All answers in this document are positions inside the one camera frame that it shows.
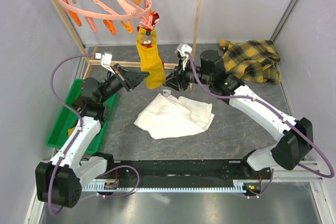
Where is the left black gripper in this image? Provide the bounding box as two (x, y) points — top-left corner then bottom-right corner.
(99, 63), (150, 103)

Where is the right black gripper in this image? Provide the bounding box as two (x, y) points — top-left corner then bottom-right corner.
(163, 58), (213, 92)

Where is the yellow sock with reindeer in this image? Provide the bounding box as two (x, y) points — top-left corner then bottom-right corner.
(136, 27), (165, 89)

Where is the red sock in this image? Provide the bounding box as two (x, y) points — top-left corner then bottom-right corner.
(149, 10), (160, 27)

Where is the mustard yellow sock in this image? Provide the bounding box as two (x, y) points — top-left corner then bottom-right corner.
(67, 119), (78, 136)

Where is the brown striped sock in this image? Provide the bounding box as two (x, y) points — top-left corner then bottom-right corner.
(72, 96), (84, 112)

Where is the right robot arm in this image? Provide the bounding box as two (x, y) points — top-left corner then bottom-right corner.
(164, 47), (313, 179)

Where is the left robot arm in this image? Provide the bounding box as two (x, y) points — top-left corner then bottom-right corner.
(35, 64), (150, 208)

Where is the pink round clip hanger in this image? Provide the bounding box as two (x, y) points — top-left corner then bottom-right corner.
(57, 0), (156, 35)

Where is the white folded towel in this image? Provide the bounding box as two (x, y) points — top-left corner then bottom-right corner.
(134, 94), (214, 140)

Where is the yellow plaid shirt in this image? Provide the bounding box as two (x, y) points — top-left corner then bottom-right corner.
(219, 39), (281, 84)

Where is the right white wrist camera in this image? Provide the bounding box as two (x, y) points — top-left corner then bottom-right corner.
(175, 44), (192, 58)

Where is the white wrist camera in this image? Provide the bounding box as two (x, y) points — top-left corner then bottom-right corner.
(95, 52), (112, 69)
(175, 44), (192, 58)

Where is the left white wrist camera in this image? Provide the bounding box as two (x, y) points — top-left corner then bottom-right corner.
(95, 52), (112, 69)

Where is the wooden hanger stand frame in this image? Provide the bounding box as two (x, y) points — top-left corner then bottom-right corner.
(34, 0), (205, 80)

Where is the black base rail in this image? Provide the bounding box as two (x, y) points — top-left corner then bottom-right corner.
(93, 152), (271, 187)

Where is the slotted aluminium cable duct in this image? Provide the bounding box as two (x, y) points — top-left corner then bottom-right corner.
(82, 179), (261, 194)

